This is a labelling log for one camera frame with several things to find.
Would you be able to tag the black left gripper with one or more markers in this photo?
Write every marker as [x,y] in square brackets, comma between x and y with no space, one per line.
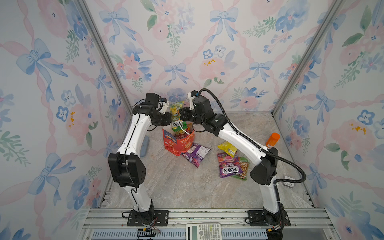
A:
[168,120]

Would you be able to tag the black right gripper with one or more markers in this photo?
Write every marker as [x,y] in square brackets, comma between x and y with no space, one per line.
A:
[186,111]

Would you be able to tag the green Fox's candy bag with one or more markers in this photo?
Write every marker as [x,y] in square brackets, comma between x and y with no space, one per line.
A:
[178,126]

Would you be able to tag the yellow snack packet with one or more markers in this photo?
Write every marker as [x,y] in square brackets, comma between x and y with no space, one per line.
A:
[228,148]

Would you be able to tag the red paper gift bag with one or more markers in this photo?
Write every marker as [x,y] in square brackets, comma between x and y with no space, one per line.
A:
[180,142]

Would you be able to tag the purple snack packet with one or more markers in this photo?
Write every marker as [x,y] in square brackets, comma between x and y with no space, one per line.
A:
[196,154]

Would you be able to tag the purple Fox's candy bag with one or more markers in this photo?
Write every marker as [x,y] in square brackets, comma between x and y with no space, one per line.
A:
[228,165]

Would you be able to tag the green nut snack packet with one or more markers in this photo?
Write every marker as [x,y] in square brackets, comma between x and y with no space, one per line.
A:
[244,164]

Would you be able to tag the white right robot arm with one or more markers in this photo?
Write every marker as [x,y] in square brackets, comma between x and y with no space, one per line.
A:
[264,171]

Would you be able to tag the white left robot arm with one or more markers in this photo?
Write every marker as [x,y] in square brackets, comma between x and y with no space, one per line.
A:
[126,167]

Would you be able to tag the orange bottle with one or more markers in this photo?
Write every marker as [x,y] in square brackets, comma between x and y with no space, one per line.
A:
[273,139]

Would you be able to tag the small white card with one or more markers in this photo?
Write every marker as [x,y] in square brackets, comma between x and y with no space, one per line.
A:
[288,184]

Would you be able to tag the grey calculator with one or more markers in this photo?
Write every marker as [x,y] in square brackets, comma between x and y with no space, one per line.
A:
[204,231]

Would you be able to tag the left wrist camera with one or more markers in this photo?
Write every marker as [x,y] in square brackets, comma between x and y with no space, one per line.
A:
[156,99]

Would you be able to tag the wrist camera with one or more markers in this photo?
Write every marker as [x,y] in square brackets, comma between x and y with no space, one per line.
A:
[156,99]
[199,104]

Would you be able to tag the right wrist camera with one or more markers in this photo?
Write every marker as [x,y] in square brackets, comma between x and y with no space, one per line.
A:
[199,104]

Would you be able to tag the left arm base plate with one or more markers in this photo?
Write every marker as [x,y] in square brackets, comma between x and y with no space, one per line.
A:
[157,218]

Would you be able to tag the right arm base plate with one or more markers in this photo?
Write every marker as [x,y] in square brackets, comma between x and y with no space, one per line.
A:
[262,218]

